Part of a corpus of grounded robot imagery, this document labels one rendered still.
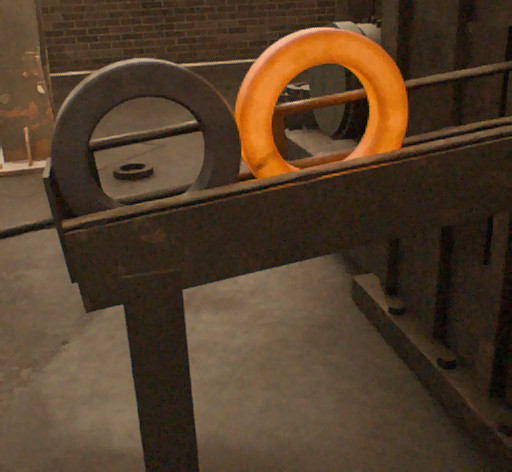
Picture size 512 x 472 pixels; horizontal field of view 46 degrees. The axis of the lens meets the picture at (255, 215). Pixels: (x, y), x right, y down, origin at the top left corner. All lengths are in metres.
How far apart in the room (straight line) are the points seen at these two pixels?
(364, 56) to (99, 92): 0.26
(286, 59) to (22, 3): 2.55
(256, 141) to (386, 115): 0.14
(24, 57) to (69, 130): 2.54
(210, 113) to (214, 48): 6.20
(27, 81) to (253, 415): 2.23
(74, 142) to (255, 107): 0.18
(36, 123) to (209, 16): 3.89
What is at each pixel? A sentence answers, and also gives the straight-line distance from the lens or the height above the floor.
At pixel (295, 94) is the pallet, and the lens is 2.68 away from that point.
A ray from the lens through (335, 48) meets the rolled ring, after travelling 0.62.
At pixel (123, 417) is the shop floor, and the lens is 1.32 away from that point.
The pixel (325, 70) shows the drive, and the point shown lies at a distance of 2.05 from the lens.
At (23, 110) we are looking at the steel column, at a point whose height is 0.28.
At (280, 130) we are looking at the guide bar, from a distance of 0.68.
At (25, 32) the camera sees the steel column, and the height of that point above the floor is 0.64.
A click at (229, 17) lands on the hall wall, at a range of 6.81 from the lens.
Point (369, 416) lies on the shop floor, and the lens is 1.28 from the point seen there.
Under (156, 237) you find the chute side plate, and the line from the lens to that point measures 0.59.
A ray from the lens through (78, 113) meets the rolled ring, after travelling 0.58.
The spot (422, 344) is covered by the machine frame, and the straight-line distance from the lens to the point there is 1.38.
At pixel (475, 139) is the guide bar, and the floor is 0.65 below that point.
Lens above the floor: 0.81
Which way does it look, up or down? 21 degrees down
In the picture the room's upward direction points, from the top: 2 degrees counter-clockwise
